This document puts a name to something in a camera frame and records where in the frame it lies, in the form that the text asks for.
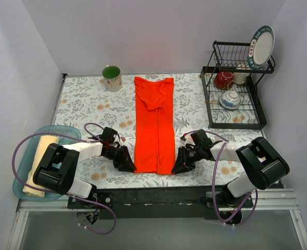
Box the orange t shirt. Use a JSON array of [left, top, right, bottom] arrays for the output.
[[134, 77, 176, 175]]

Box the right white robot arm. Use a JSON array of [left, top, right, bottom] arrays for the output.
[[172, 129, 290, 207]]

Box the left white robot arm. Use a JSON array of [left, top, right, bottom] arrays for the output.
[[33, 127, 137, 208]]

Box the blue plastic tray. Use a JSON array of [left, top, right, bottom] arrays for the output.
[[13, 125, 81, 202]]

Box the floral tablecloth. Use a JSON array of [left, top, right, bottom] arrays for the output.
[[53, 72, 280, 190]]

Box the blue white porcelain bowl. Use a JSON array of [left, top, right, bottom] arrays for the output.
[[219, 90, 241, 110]]

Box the floral green-inside mug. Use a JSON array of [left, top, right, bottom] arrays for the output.
[[102, 66, 122, 92]]

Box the red bowl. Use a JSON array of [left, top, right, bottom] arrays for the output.
[[214, 71, 234, 90]]

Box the cream cup in rack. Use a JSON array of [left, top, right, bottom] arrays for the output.
[[232, 64, 250, 85]]

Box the white green-rimmed plate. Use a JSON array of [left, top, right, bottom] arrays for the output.
[[247, 26, 275, 70]]

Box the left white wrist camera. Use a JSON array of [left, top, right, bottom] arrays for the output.
[[119, 136, 126, 145]]

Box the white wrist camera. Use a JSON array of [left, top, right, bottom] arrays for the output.
[[180, 134, 194, 147], [119, 136, 126, 145]]

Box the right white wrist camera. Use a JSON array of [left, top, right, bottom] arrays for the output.
[[180, 134, 194, 147]]

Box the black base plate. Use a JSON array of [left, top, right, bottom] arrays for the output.
[[67, 185, 254, 221]]

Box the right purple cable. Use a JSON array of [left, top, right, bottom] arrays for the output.
[[180, 130, 258, 226]]

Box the black wire dish rack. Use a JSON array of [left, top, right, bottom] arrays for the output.
[[200, 41, 276, 130]]

